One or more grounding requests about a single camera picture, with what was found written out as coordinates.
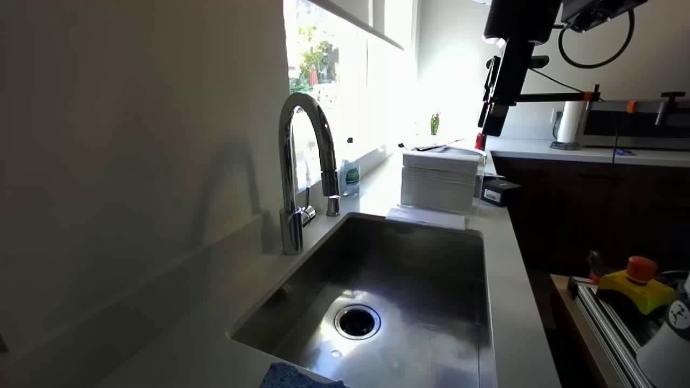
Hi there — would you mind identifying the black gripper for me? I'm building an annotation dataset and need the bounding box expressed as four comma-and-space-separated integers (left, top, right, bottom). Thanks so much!
479, 38, 535, 135

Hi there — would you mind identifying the black small box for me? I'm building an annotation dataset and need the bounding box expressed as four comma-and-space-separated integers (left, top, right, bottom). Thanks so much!
481, 178, 521, 206

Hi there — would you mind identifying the white paper towel roll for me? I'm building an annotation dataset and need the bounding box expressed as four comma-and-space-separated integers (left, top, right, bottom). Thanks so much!
556, 102, 587, 144

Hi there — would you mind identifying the green soap bottle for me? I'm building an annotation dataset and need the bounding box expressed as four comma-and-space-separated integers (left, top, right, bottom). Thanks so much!
341, 139, 360, 195

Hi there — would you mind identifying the blue sponge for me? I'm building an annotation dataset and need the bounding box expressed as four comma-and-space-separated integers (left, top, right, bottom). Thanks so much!
259, 365, 348, 388

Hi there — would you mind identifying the chrome gooseneck faucet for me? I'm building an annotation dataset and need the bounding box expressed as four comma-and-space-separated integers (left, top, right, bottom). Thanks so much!
278, 92, 341, 255

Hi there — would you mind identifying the yellow emergency stop button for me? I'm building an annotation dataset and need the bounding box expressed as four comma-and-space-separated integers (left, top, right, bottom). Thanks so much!
598, 256, 678, 315

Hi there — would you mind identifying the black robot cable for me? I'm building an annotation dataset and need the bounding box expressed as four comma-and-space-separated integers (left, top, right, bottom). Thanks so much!
556, 7, 639, 70

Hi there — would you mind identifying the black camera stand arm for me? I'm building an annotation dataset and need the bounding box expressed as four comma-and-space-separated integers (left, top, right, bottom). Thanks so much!
518, 55, 603, 104

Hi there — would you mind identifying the red small cup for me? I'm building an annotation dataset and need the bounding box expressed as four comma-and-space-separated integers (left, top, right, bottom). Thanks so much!
475, 132, 486, 151

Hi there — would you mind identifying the stainless steel sink basin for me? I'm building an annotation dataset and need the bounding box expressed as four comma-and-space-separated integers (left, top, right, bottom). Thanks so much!
234, 214, 497, 388

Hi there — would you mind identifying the white paper towel stack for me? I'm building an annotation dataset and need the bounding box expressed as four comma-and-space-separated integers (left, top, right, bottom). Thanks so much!
401, 149, 479, 214

